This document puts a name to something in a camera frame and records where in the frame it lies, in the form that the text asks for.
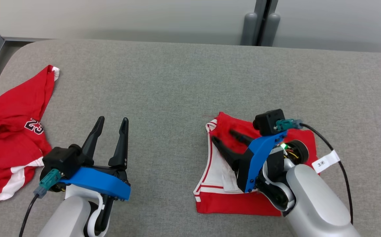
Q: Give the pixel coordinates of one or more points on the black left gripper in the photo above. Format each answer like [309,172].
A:
[111,170]

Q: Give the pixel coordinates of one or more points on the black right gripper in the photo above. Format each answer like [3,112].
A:
[274,164]

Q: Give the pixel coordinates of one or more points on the red shorts with white trim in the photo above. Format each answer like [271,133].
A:
[230,204]

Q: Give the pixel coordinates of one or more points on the red jersey with white number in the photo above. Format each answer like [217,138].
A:
[6,115]

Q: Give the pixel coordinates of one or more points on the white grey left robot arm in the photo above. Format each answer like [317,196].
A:
[68,217]

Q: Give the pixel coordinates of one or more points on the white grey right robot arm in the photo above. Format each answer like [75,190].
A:
[312,204]

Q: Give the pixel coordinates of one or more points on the blue right camera mount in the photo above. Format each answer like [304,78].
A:
[258,158]

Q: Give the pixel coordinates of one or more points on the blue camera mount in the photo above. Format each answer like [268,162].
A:
[101,184]
[258,158]

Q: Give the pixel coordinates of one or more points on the blue left camera mount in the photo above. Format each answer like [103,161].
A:
[101,184]

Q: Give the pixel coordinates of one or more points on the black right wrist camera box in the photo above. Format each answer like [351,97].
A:
[267,121]

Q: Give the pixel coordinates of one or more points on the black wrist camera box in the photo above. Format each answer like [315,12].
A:
[60,159]
[267,121]

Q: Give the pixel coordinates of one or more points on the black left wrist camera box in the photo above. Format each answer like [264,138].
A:
[60,159]

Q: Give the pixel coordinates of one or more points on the teal right camera connector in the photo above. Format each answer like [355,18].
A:
[286,124]

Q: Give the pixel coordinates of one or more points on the teal camera connector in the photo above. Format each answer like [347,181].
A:
[286,124]
[47,182]

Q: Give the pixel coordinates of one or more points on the teal left camera connector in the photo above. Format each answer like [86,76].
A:
[47,182]

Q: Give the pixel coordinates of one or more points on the grey partition post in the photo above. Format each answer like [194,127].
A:
[259,23]

